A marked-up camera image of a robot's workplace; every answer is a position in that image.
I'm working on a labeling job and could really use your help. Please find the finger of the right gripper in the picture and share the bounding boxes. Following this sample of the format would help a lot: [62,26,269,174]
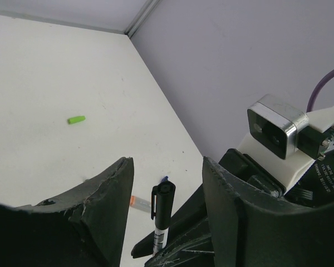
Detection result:
[131,186,207,259]
[144,234,215,267]

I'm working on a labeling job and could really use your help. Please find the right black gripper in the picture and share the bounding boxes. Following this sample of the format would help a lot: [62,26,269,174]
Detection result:
[219,149,286,199]

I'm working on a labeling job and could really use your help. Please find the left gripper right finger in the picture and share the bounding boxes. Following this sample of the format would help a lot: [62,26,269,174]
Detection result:
[202,157,334,266]

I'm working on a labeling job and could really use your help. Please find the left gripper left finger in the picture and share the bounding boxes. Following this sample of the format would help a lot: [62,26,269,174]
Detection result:
[0,157,134,266]

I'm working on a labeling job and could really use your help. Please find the black pen cap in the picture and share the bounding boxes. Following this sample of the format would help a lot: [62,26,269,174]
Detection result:
[151,180,176,230]

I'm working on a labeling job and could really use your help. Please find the white black end pen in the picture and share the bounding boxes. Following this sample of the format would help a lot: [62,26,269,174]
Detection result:
[153,228,169,256]

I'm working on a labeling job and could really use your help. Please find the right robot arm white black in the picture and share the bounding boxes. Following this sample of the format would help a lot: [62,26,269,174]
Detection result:
[131,149,334,266]

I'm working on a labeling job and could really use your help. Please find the light green pen cap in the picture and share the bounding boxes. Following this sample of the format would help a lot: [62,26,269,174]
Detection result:
[67,115,86,125]

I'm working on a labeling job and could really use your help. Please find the orange tip marker clear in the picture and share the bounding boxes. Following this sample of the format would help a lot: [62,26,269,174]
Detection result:
[130,196,151,214]

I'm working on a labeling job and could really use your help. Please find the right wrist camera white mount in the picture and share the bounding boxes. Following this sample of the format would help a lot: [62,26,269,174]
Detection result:
[238,94,334,191]

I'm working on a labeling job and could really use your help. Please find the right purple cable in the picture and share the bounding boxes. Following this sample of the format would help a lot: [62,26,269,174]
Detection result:
[307,63,334,113]

